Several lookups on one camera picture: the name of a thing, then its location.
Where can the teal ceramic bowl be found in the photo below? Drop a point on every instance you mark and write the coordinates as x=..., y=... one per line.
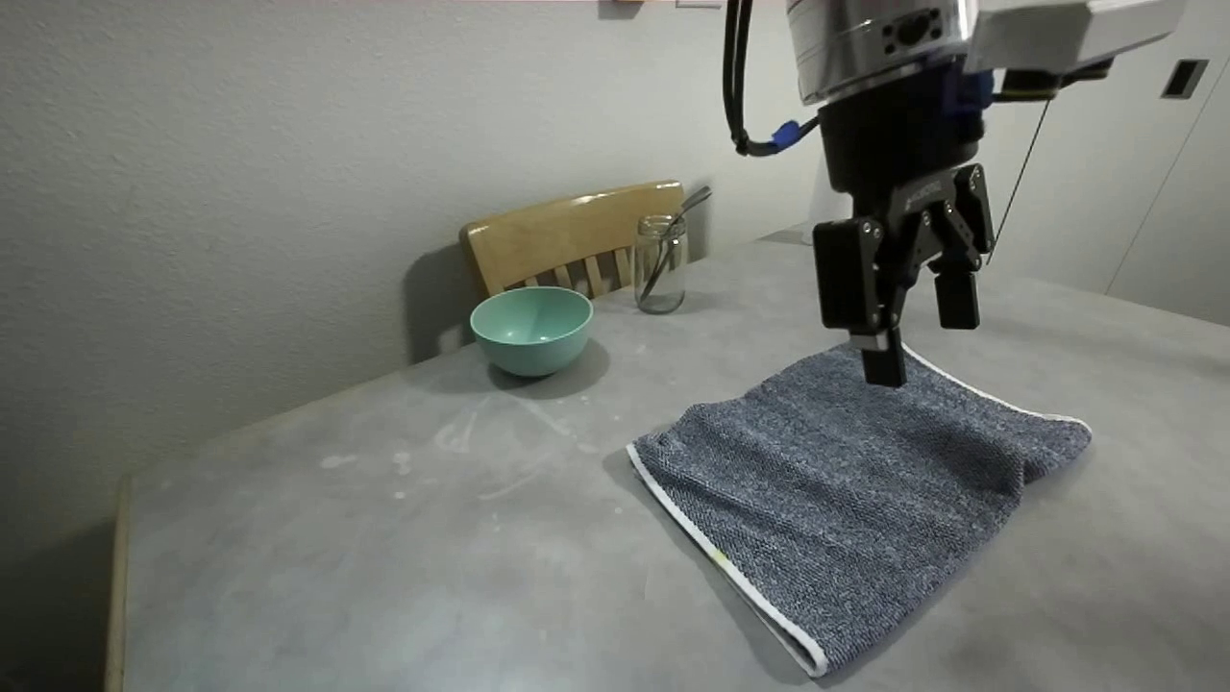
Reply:
x=533, y=337

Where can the clear glass jar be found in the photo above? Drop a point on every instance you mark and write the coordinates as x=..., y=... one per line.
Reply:
x=663, y=287

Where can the blue-grey towel white trim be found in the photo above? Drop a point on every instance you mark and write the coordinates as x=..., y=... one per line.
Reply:
x=849, y=499

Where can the wooden chair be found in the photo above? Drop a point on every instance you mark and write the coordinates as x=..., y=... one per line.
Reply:
x=564, y=234

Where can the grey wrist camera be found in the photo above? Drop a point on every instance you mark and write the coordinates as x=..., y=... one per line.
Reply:
x=1077, y=32

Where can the metal utensil in jar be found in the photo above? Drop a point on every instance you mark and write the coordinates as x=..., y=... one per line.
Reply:
x=695, y=201

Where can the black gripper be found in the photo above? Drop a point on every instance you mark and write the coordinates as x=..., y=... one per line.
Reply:
x=896, y=135

